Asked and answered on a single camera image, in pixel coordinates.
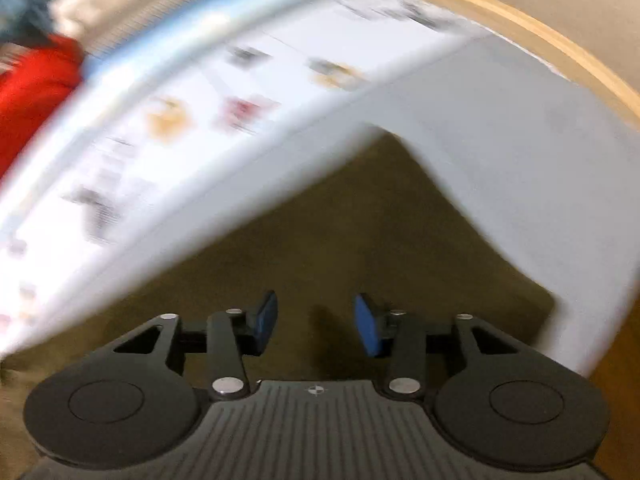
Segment teal cushion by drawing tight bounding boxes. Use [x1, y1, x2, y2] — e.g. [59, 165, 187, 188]
[0, 0, 53, 46]

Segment folded red quilt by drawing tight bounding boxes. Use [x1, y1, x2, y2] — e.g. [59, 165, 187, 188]
[0, 35, 86, 181]

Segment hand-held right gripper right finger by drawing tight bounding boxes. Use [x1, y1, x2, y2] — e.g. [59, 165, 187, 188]
[354, 294, 524, 402]

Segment grey deer print bed sheet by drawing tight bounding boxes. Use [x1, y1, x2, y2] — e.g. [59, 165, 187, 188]
[0, 0, 640, 377]

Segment wooden bed frame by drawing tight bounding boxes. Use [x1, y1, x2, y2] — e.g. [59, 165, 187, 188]
[345, 0, 640, 128]

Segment dark olive corduroy pants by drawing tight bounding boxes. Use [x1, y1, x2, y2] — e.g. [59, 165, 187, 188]
[0, 127, 557, 467]

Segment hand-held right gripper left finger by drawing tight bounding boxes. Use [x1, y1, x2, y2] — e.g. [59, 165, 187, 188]
[114, 290, 279, 402]

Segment white plush toy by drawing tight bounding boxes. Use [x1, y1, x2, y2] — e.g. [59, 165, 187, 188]
[50, 0, 98, 36]

